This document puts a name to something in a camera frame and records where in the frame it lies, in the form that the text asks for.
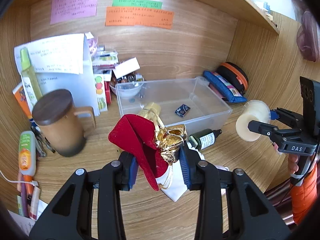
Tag clear glass bowl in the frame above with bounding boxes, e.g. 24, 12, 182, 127
109, 79, 145, 99

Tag white paper file holder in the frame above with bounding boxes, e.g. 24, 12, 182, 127
14, 33, 100, 116

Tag orange sticky note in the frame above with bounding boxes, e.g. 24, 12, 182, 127
105, 7, 174, 29

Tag fruit pattern carton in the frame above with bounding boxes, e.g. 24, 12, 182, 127
94, 74, 107, 112

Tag green glass dropper bottle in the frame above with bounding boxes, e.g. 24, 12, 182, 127
189, 128, 222, 151

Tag stack of books and packets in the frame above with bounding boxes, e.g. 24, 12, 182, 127
85, 32, 119, 74

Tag green cap spray bottle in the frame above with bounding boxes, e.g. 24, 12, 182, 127
20, 47, 42, 107

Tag roll of clear tape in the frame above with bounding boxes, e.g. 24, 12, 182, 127
235, 100, 271, 142

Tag brown mug with wooden lid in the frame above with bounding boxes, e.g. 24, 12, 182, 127
31, 89, 97, 157

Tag orange and green glue tube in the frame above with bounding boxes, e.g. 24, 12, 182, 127
18, 131, 36, 182

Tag blue zipper pouch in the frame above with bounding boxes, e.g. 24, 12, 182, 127
203, 70, 247, 103

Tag white hanging cable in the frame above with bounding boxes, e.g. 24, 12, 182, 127
0, 169, 40, 188

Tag white cardboard box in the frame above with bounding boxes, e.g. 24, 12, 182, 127
113, 57, 140, 79

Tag blue Max razor blade box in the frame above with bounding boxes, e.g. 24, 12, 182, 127
175, 104, 190, 118

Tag right hand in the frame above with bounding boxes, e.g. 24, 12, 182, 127
272, 142, 299, 175

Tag orange sleeved right forearm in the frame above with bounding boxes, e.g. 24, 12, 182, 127
290, 165, 317, 225

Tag green sticky note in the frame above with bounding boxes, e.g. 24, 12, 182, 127
112, 0, 163, 9

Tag black and orange case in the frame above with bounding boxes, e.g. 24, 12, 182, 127
216, 62, 249, 95

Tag white drawstring cloth bag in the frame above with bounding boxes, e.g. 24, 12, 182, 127
150, 147, 230, 203

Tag pink sticky note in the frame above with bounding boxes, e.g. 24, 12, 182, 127
50, 0, 98, 24

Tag red and gold pouch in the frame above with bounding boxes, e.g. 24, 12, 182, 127
108, 114, 187, 191

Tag clear plastic storage bin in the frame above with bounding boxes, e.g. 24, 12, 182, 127
117, 78, 232, 134

